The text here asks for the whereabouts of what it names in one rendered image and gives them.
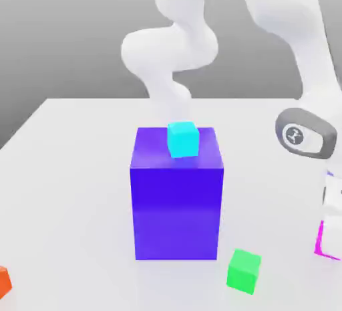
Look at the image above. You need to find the large purple box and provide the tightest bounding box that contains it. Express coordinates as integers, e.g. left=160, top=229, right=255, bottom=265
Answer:
left=130, top=126, right=224, bottom=262

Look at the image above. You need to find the small green cube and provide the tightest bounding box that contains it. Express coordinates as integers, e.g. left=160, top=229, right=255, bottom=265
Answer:
left=226, top=248, right=263, bottom=296

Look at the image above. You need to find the small cyan cube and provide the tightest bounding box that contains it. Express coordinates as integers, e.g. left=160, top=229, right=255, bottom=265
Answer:
left=167, top=121, right=200, bottom=159

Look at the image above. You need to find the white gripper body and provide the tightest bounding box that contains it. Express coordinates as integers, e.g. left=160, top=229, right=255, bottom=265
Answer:
left=322, top=176, right=342, bottom=222

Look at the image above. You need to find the small orange cube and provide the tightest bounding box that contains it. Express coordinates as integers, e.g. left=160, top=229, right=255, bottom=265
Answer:
left=0, top=266, right=13, bottom=300

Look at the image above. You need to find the small magenta cube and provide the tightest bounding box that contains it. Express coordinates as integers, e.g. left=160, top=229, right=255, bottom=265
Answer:
left=313, top=219, right=342, bottom=262

